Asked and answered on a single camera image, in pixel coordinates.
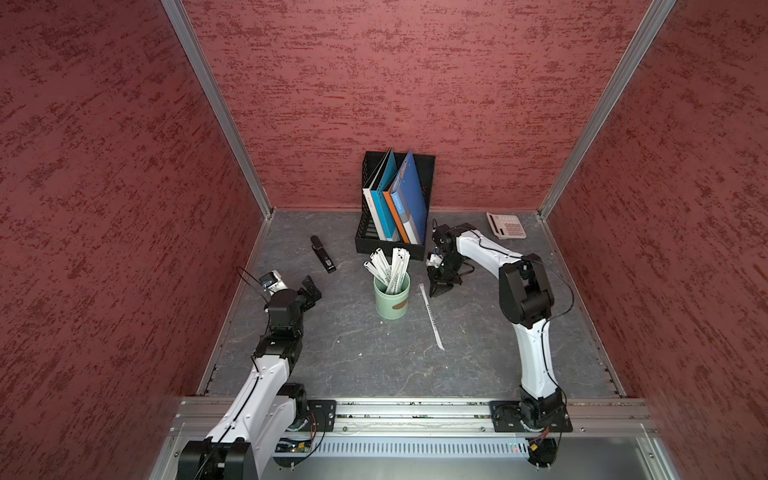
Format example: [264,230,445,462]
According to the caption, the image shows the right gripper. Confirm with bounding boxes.
[428,252,468,296]

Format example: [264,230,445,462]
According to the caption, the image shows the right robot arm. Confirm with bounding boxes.
[426,223,566,432]

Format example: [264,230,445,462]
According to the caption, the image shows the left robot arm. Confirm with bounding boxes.
[176,272,322,479]

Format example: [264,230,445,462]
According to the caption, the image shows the wrapped straws in cup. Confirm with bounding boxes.
[364,247,410,295]

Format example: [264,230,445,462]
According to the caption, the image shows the green cup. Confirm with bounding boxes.
[374,273,411,321]

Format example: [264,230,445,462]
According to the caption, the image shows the black stapler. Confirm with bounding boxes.
[310,235,336,273]

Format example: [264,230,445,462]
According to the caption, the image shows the teal book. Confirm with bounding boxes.
[372,149,400,241]

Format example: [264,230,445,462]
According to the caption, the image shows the black file organizer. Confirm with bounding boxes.
[355,150,425,261]

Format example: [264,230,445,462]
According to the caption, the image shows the blue folder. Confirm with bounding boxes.
[388,151,428,244]

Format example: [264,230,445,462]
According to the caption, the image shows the orange book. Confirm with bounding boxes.
[383,190,410,244]

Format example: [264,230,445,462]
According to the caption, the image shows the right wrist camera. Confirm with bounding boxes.
[426,252,444,269]

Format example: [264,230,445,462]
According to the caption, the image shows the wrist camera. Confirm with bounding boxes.
[426,252,444,269]
[258,270,287,296]

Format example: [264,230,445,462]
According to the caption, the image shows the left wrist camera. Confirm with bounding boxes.
[258,270,287,296]

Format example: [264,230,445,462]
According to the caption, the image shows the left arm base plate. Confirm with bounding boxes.
[287,399,337,433]

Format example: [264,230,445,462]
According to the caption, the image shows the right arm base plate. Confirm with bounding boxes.
[489,399,573,435]

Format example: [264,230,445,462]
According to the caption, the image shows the aluminium front rail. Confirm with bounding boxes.
[170,397,659,438]

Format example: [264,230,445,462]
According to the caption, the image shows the left aluminium corner post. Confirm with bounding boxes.
[161,0,274,220]

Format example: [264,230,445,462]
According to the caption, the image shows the aluminium corner post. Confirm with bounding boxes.
[161,0,274,220]
[538,0,676,221]

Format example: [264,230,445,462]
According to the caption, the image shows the right aluminium corner post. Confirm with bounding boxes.
[538,0,676,221]

